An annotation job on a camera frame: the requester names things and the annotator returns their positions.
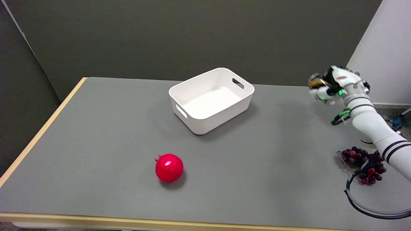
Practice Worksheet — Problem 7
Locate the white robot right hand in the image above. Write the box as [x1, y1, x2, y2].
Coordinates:
[308, 65, 371, 105]

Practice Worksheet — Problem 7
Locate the dark red grape bunch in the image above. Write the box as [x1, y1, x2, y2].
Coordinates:
[337, 147, 387, 186]

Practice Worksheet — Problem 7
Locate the red pomegranate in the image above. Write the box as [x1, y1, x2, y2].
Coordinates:
[154, 153, 184, 183]

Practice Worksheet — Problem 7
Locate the short black green cable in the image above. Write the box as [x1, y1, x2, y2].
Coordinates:
[331, 109, 351, 126]

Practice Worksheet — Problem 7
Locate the long black cable loop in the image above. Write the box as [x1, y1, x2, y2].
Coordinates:
[344, 153, 411, 220]

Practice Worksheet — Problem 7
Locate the white plastic box with handles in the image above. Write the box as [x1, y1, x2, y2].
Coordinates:
[169, 67, 255, 135]

